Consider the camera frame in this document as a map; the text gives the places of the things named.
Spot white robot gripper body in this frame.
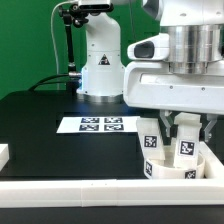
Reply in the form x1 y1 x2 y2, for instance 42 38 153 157
123 61 224 115

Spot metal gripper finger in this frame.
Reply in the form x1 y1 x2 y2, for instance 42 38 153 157
159 110 173 137
204 114 218 142

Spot black cables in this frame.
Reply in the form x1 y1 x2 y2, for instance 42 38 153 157
28 73 83 92

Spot white cable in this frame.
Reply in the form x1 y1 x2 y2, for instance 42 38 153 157
50 0 78 91

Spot white marker paper sheet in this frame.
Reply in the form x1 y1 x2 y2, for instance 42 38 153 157
57 116 138 134

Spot white overhead camera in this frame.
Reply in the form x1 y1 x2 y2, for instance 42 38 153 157
78 0 112 12

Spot white round stool seat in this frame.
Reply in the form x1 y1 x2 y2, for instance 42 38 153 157
144 147 205 179

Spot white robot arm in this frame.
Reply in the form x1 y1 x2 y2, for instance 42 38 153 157
121 0 224 138

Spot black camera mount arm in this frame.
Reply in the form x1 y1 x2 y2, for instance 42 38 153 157
58 3 91 79

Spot white U-shaped fence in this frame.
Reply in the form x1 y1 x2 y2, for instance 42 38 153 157
0 144 224 208

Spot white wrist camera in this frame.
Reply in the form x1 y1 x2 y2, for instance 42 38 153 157
127 33 170 61

